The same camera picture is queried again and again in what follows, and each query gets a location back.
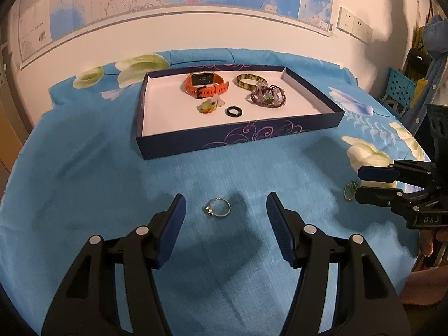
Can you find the gold green chain bracelet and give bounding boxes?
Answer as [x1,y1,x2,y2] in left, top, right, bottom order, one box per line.
[342,180,361,202]

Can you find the silver ring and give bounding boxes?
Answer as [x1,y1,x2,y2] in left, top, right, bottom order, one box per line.
[204,196,232,219]

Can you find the purple bead necklace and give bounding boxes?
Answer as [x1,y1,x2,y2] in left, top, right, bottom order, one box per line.
[245,83,287,109]

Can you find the gold bangle bracelet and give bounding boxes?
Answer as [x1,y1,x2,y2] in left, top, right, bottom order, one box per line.
[234,73,269,90]

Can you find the green bead pendant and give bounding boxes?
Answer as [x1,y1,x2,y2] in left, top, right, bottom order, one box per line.
[197,99,218,115]

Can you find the orange smart watch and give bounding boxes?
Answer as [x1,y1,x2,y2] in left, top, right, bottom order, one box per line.
[185,71,229,99]

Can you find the pink flower hair clip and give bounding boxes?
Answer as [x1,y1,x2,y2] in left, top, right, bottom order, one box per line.
[211,94,225,107]

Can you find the person right hand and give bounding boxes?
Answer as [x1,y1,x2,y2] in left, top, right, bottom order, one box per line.
[400,228,448,305]

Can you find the blue plastic basket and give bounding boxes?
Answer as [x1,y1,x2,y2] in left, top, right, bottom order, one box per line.
[385,67,416,110]

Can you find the blue floral bedsheet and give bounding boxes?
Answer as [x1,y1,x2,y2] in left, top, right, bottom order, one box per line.
[1,49,427,335]

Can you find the hanging blue clothes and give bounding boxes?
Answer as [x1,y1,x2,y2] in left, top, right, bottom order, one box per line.
[402,13,448,137]

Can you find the dark blue box tray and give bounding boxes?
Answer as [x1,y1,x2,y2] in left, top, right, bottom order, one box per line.
[136,64,344,160]

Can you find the white wall socket panel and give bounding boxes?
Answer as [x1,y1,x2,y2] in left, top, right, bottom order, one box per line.
[336,7,374,44]

